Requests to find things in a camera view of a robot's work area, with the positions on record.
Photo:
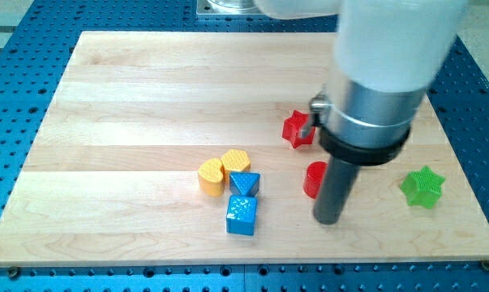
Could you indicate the wooden board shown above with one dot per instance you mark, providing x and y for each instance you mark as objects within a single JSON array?
[{"x": 112, "y": 176}]

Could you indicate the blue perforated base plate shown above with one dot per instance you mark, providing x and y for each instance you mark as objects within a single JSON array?
[{"x": 37, "y": 39}]

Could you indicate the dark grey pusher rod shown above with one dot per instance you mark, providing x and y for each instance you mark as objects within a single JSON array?
[{"x": 337, "y": 183}]

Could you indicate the red cylinder block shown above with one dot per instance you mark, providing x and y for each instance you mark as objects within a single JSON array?
[{"x": 313, "y": 178}]

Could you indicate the blue triangle block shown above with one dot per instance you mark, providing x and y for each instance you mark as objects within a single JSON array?
[{"x": 244, "y": 183}]

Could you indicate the red star block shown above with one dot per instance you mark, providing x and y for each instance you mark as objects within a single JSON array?
[{"x": 292, "y": 128}]

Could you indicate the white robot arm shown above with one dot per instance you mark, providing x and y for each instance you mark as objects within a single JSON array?
[{"x": 386, "y": 55}]

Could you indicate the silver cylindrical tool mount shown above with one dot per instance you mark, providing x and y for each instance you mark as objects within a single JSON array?
[{"x": 361, "y": 125}]

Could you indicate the yellow heart block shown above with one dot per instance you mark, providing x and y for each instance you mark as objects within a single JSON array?
[{"x": 211, "y": 176}]

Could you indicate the yellow hexagon block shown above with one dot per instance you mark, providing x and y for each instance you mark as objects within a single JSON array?
[{"x": 235, "y": 160}]

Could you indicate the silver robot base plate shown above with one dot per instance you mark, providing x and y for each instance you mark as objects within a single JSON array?
[{"x": 226, "y": 7}]

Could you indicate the blue cube block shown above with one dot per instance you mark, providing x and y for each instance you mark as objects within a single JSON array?
[{"x": 240, "y": 215}]

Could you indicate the green star block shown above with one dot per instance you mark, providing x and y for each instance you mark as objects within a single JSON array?
[{"x": 422, "y": 188}]

